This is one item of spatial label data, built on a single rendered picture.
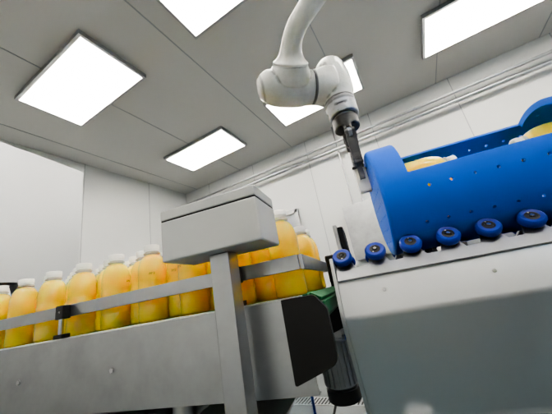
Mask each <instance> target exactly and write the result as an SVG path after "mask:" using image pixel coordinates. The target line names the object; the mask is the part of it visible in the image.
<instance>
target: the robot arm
mask: <svg viewBox="0 0 552 414"><path fill-rule="evenodd" d="M325 2H326V0H299V2H298V4H297V5H296V7H295V8H294V10H293V12H292V14H291V16H290V17H289V19H288V22H287V24H286V27H285V30H284V32H283V38H282V43H281V47H280V52H279V55H278V57H277V58H276V59H275V60H274V61H273V66H272V67H271V69H266V70H264V71H263V72H262V73H261V74H260V75H259V77H258V79H257V89H258V93H259V96H260V99H261V100H262V101H263V102H265V103H267V104H268V105H270V106H273V107H278V108H300V107H304V106H310V105H315V106H320V107H323V108H325V110H326V113H327V115H328V118H329V120H330V123H331V124H332V125H333V129H334V132H335V134H336V135H337V136H342V137H343V142H344V144H345V146H346V148H347V152H348V153H349V155H350V158H351V161H352V166H353V167H352V170H354V173H355V175H356V180H357V184H358V186H359V189H360V193H361V194H365V193H368V192H371V191H372V188H371V185H370V181H369V178H368V175H367V172H366V167H364V163H363V162H364V160H363V158H362V155H361V150H360V147H359V141H358V139H357V130H358V129H359V127H360V121H359V118H358V116H357V115H358V113H359V110H358V107H357V103H356V99H355V97H354V87H353V83H352V78H351V76H350V74H349V71H348V69H347V67H346V66H345V64H344V63H343V61H342V60H341V59H340V58H339V57H336V56H327V57H324V58H322V59H321V60H320V62H319V63H318V65H317V66H316V69H310V68H309V67H308V61H307V60H306V59H305V58H304V57H303V54H302V40H303V37H304V34H305V32H306V30H307V28H308V26H309V25H310V23H311V22H312V21H313V19H314V18H315V16H316V15H317V13H318V12H319V10H320V8H322V6H323V5H324V3H325Z"/></svg>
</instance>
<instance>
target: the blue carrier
mask: <svg viewBox="0 0 552 414"><path fill-rule="evenodd" d="M547 122H552V96H550V97H547V98H543V99H540V100H538V101H536V102H535V103H534V104H533V105H531V106H530V107H529V108H528V109H527V110H526V111H525V113H524V114H523V115H522V117H521V119H520V121H519V123H518V124H516V125H513V126H508V127H505V128H502V129H498V130H496V131H491V132H487V133H485V134H481V135H478V136H473V137H470V138H467V139H464V140H460V141H456V142H453V143H450V144H447V145H442V146H439V147H436V148H433V149H428V150H425V151H421V152H419V153H415V154H411V155H408V156H405V157H401V156H400V155H399V153H398V151H397V150H396V149H395V148H394V147H393V146H392V145H387V146H384V147H381V148H378V149H373V150H371V151H368V152H366V153H365V154H364V167H366V172H367V175H368V178H369V181H370V185H371V188H372V191H371V192H370V197H371V200H372V204H373V206H374V210H375V214H376V218H377V220H378V223H379V227H380V230H381V232H382V234H383V237H384V240H385V242H386V244H387V246H388V248H389V250H390V252H391V253H392V254H394V255H401V254H403V250H402V249H401V248H400V246H399V240H400V239H401V237H403V236H406V235H415V236H418V237H419V238H420V239H421V241H422V248H421V249H422V250H426V249H430V248H434V247H438V246H440V243H439V242H438V241H437V240H436V237H435V234H436V232H437V230H438V229H439V228H442V227H452V228H456V229H457V230H458V231H459V232H460V233H461V240H460V242H466V241H470V240H475V239H479V238H480V235H479V234H478V233H477V232H476V230H475V223H476V221H478V220H479V219H486V218H489V219H496V220H498V221H500V222H501V223H502V225H503V231H502V232H501V233H502V234H504V233H508V232H516V231H520V230H522V228H521V225H520V224H518V222H517V220H516V216H517V213H518V212H519V211H521V210H523V209H537V210H540V211H542V212H544V213H545V214H546V215H547V217H548V220H547V224H546V225H549V224H552V132H551V133H549V134H545V135H542V136H537V137H533V138H531V139H527V140H522V141H519V142H516V143H512V144H508V143H509V141H510V140H512V139H515V138H519V137H520V136H523V135H524V134H525V133H527V132H528V131H529V130H531V129H532V128H534V127H537V126H539V125H541V124H545V123H547ZM547 153H548V154H549V155H548V154H547ZM452 155H455V156H456V157H457V158H456V159H453V160H449V161H446V162H443V163H437V164H435V165H431V166H428V167H425V168H419V169H417V170H413V171H410V172H408V171H407V169H406V167H405V163H408V162H411V161H415V160H417V159H422V158H424V157H432V156H435V157H440V158H443V157H445V158H447V157H448V156H452ZM522 160H523V162H522ZM450 178H452V179H453V180H450ZM428 183H429V184H430V186H428ZM426 220H428V221H426Z"/></svg>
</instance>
